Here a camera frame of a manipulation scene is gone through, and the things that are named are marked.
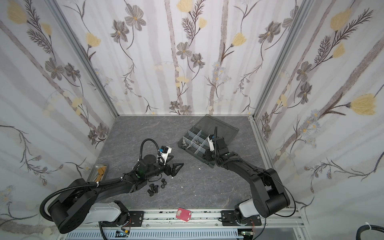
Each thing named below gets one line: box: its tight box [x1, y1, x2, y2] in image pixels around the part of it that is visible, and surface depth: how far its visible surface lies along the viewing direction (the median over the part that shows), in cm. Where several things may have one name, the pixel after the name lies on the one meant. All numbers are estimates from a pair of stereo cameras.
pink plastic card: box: [176, 207, 192, 222], surface depth 76 cm
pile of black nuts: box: [160, 178, 167, 189], surface depth 88 cm
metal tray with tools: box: [87, 163, 108, 182], surface depth 92 cm
